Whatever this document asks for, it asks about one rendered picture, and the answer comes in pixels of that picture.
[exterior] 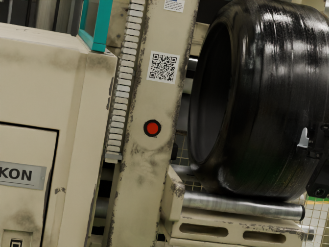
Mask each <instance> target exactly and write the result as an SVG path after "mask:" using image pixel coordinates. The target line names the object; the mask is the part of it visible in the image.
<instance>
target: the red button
mask: <svg viewBox="0 0 329 247"><path fill-rule="evenodd" d="M146 130H147V132H148V133H150V134H155V133H156V132H157V131H158V126H157V125H156V124H155V123H149V124H148V125H147V127H146Z"/></svg>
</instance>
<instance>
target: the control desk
mask: <svg viewBox="0 0 329 247"><path fill-rule="evenodd" d="M117 60H118V58H117V57H116V56H115V55H114V54H112V53H111V52H110V51H109V50H107V49H106V48H105V52H100V51H94V50H92V49H91V48H90V47H89V46H88V45H87V44H86V42H85V41H84V40H83V39H82V38H81V36H80V35H77V36H76V37H74V36H71V35H70V34H65V33H59V32H53V31H48V30H42V29H36V28H30V27H25V26H19V25H12V24H6V23H0V247H86V246H87V240H88V234H89V229H90V223H91V217H92V211H93V204H94V197H95V191H96V185H97V179H98V173H99V167H100V161H101V155H102V149H103V143H104V137H105V131H106V125H107V120H108V114H109V108H110V102H111V96H112V90H113V84H114V78H115V72H116V66H117Z"/></svg>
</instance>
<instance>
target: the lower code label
mask: <svg viewBox="0 0 329 247"><path fill-rule="evenodd" d="M179 58H180V56H179V55H174V54H169V53H163V52H157V51H151V55H150V61H149V67H148V73H147V78H146V80H152V81H158V82H164V83H170V84H175V79H176V74H177V69H178V63H179Z"/></svg>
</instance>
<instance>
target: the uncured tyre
mask: <svg viewBox="0 0 329 247"><path fill-rule="evenodd" d="M309 121H315V122H322V123H328V124H329V18H328V17H327V15H325V14H324V13H323V12H321V11H319V10H317V9H315V8H313V7H311V6H308V5H303V4H298V3H293V2H288V1H283V0H233V1H231V2H230V3H228V4H227V5H225V6H223V7H222V8H221V9H220V10H219V11H218V12H217V13H216V15H215V16H214V18H213V20H212V22H211V24H210V26H209V28H208V30H207V33H206V35H205V38H204V40H203V43H202V46H201V49H200V52H199V56H198V59H197V63H196V67H195V72H194V77H193V82H192V87H191V93H190V100H189V108H188V128H187V142H188V158H189V163H190V167H191V170H192V172H193V174H194V176H195V177H196V178H197V180H198V181H199V182H200V183H201V185H202V186H203V187H204V188H205V190H206V191H208V192H210V193H215V194H222V195H230V196H238V197H245V198H256V199H264V200H271V201H279V202H290V201H293V200H296V199H297V198H299V197H300V196H301V195H302V194H304V193H305V192H306V185H307V183H308V181H309V179H310V177H311V176H312V174H313V172H314V170H315V168H316V166H317V164H318V162H319V160H318V159H313V158H308V157H306V155H303V154H299V153H296V151H297V145H298V144H299V142H300V138H301V135H302V131H303V129H304V128H307V130H308V124H309Z"/></svg>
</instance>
